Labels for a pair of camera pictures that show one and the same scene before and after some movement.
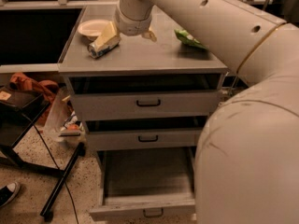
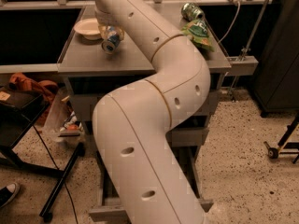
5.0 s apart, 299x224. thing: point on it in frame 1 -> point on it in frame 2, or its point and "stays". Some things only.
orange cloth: x=46 y=88 stays
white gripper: x=135 y=26 -> x=103 y=20
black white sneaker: x=8 y=192 stays
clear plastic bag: x=64 y=124 stays
